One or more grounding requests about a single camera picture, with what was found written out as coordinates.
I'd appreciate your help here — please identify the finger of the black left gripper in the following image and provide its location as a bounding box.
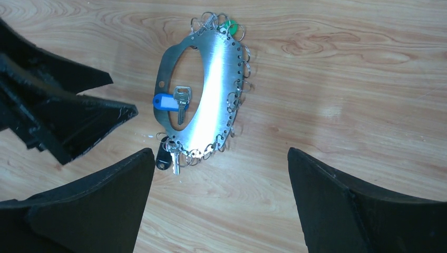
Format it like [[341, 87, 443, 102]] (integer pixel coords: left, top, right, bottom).
[[1, 63, 138, 164], [1, 20, 113, 93]]

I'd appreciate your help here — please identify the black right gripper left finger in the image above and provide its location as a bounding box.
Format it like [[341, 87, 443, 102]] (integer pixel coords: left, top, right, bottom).
[[1, 148, 155, 252]]

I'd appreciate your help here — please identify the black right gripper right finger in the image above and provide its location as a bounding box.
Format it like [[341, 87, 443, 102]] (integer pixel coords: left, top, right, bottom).
[[287, 148, 446, 252]]

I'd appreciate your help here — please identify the large metal key organizer ring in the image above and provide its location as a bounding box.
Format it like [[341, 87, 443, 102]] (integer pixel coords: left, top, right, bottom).
[[153, 11, 252, 168]]

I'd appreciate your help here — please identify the black key fob with key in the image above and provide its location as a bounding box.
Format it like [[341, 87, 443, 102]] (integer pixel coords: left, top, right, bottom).
[[156, 137, 180, 175]]

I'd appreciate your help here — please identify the silver key with blue tag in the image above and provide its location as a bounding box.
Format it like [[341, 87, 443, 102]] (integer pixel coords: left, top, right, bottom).
[[152, 86, 192, 125]]

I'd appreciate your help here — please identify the green key tag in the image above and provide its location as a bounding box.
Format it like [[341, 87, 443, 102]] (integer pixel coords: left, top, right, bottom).
[[220, 20, 238, 36]]

